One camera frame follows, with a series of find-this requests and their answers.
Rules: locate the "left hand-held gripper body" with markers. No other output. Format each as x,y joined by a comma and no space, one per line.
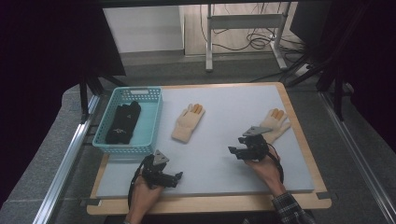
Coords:
152,172

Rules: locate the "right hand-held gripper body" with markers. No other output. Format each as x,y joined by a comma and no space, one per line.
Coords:
257,146

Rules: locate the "cream knit glove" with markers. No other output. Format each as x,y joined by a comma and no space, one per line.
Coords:
278,123
186,124

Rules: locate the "teal plastic basket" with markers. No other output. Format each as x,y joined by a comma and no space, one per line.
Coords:
149,124

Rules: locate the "person's right hand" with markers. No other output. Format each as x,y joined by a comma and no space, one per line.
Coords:
269,172

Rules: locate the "person's left hand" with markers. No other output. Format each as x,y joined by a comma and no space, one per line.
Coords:
141,200

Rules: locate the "grey foam mat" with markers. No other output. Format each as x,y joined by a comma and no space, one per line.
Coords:
211,161

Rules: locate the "white power strip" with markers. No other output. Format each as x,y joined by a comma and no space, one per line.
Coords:
302,70

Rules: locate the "black tripod stand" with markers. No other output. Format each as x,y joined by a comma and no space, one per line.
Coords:
83,96
337,93

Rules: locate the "white metal stand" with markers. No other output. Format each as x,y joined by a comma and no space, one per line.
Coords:
246,21

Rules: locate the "white panel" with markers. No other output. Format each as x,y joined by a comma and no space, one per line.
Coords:
143,29

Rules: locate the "dark curtain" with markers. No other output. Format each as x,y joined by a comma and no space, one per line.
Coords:
376,62
40,77

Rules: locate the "aluminium rail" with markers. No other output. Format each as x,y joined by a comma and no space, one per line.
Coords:
358,152
67,161

